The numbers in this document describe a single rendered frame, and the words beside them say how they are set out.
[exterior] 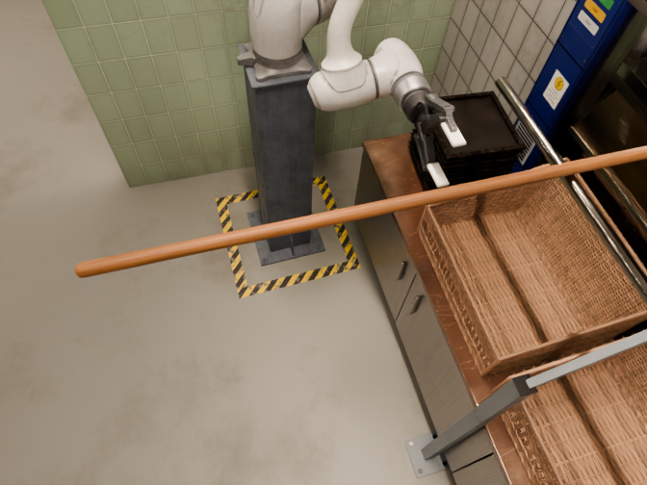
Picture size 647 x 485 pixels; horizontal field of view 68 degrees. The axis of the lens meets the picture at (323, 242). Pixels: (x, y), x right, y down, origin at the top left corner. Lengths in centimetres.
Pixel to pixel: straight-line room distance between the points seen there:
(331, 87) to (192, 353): 134
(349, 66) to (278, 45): 35
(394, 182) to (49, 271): 162
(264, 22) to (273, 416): 143
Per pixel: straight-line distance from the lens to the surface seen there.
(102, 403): 219
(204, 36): 212
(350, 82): 123
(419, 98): 120
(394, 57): 128
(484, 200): 175
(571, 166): 121
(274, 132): 171
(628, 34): 162
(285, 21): 148
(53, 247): 261
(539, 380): 118
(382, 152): 196
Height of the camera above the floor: 199
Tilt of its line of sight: 58 degrees down
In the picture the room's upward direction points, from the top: 5 degrees clockwise
